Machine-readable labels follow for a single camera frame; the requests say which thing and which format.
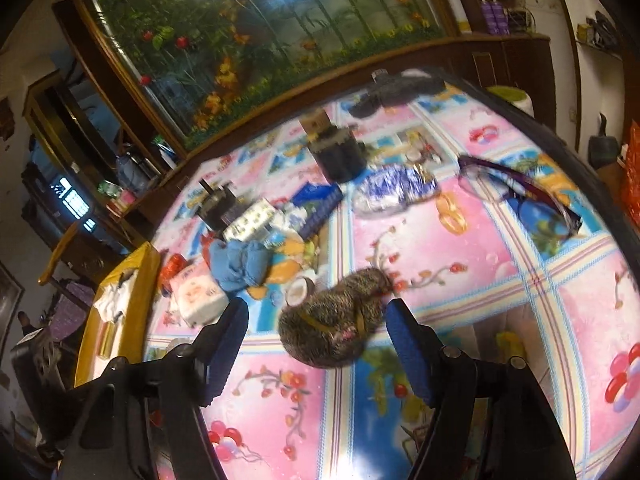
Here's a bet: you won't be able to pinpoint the blue packet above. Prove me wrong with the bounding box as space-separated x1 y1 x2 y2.
290 182 343 238

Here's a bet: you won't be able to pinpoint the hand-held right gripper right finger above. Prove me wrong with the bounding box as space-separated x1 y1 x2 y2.
386 297 573 480

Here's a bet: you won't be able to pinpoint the printed tablecloth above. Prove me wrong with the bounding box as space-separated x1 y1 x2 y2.
142 67 640 480

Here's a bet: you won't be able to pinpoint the small wooden block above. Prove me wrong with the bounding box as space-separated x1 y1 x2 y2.
300 110 333 141

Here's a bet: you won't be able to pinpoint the face print tissue pack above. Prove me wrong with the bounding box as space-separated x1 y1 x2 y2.
170 260 231 326

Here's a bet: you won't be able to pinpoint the blue white plastic bag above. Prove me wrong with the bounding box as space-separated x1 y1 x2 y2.
352 165 441 216

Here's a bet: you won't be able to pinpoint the brown patterned soft pouch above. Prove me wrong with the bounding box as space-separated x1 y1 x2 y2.
277 267 396 366

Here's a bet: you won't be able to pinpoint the blue towel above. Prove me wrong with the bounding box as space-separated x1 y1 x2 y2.
207 240 273 293

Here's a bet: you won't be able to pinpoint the blue grey electric kettle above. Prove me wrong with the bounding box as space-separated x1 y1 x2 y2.
116 144 161 191

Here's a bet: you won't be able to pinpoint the framed bamboo flower painting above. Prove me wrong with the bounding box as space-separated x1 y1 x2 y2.
67 0 461 153

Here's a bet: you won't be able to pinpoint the yellow cardboard box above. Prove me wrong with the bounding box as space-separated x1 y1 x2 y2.
75 241 162 388

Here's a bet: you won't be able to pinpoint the purple patterned cloth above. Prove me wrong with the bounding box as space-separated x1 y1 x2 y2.
50 280 96 341

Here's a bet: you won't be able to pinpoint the pink box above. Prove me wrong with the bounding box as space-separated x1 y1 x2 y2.
107 190 138 216

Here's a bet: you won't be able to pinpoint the small blue white tissue pack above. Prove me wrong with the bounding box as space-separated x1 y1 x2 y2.
267 207 308 241

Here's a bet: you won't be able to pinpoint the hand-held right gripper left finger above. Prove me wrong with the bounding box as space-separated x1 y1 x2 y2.
60 297 250 480

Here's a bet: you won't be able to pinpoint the black device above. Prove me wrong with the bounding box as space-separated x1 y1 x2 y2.
347 71 446 120

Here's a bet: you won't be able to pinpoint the low wooden cabinet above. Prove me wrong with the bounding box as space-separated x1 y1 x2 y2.
125 35 556 231

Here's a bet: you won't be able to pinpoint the tools on wall shelf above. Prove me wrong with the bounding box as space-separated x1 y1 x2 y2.
575 10 623 53

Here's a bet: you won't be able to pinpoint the red orange plastic bag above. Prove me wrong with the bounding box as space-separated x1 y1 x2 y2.
159 252 188 291

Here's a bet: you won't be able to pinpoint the white printed tissue pack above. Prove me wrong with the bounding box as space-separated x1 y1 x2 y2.
222 197 281 243

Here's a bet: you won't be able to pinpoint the white cloth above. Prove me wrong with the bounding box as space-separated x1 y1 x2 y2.
92 282 133 321

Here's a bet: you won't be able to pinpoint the purple framed eyeglasses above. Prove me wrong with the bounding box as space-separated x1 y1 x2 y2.
457 155 583 236

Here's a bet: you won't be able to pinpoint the dark pot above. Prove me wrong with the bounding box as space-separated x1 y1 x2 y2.
587 112 621 171

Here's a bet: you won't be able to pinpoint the wooden chair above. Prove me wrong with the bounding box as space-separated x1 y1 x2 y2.
40 222 83 286

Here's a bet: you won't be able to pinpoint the green topped round stool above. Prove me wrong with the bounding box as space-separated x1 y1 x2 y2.
485 85 533 116

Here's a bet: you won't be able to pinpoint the black cylindrical motor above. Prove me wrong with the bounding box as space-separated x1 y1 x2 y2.
307 127 368 183
197 177 241 233

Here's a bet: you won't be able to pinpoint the tall dark wooden cabinet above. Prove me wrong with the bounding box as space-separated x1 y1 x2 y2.
22 0 166 256

